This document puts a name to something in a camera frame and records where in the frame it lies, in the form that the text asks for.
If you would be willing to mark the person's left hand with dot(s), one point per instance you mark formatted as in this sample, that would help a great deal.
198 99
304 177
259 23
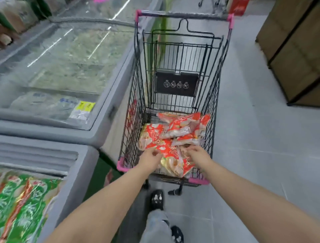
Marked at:
150 160

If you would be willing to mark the person's right hand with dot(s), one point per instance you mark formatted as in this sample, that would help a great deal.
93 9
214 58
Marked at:
200 159

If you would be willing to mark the red dumpling packet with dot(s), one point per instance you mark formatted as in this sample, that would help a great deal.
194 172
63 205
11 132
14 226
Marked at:
175 160

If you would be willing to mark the grey freezer with green front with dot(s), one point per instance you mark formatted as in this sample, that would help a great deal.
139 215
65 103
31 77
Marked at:
75 160

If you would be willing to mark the green dumpling packets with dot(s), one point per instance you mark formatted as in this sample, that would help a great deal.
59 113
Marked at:
25 207

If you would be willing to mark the person's right forearm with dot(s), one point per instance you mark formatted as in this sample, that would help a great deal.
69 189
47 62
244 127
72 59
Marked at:
262 200

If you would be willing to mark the person's left forearm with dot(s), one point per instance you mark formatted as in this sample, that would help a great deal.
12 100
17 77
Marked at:
100 207

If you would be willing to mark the person's black left shoe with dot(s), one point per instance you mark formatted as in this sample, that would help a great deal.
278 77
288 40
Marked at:
157 200

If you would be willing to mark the person's black shoe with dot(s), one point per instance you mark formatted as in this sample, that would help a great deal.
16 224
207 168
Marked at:
177 235
157 200

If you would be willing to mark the grey freezer with loose dumplings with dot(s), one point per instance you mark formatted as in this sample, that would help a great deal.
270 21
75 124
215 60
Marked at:
100 130

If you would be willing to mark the person's light trouser leg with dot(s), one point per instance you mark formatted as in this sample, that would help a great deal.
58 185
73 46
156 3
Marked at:
155 225

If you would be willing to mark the person's black right shoe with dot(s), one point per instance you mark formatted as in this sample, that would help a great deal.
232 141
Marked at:
177 235

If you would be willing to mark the black cart seat panel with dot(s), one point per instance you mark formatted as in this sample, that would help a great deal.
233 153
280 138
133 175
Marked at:
175 77

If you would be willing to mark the red round sticker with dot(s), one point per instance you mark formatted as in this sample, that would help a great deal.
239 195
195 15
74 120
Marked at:
132 112

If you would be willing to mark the clear sleeve with yellow tags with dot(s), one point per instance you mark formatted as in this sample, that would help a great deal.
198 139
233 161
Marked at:
85 105

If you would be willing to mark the clear frozen bags blue print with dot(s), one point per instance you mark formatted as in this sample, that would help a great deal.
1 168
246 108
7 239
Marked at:
45 105

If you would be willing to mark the grey metal trolley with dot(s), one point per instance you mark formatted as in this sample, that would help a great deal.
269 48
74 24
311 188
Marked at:
217 3

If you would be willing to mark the red box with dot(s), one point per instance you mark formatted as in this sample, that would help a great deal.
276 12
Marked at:
238 6

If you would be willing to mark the tan bread bag green band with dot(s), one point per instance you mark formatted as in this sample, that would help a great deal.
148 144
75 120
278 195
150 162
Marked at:
52 6
20 17

